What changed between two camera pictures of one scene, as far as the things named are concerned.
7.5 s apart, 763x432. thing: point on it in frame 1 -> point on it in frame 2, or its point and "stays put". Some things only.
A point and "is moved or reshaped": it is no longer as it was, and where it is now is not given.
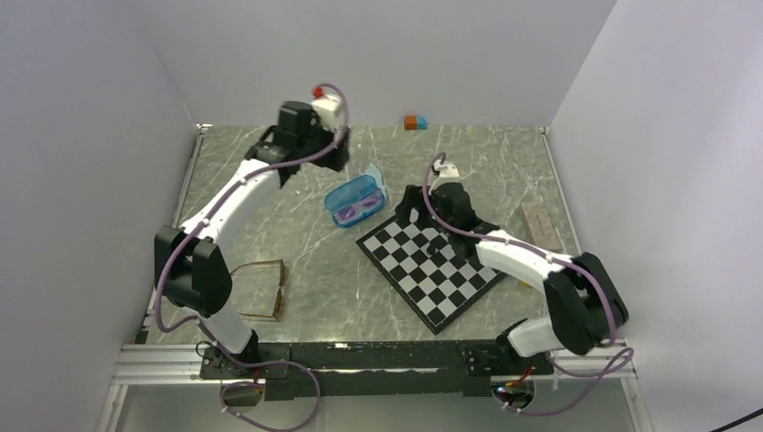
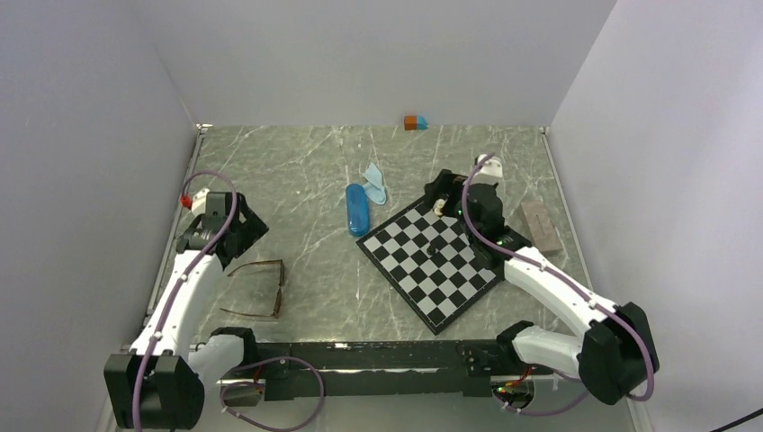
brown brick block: (540, 226) stays put
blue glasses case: (354, 201) is moved or reshaped
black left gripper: (334, 161) -> (251, 228)
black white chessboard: (416, 260) stays put
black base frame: (371, 369) stays put
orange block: (410, 122) stays put
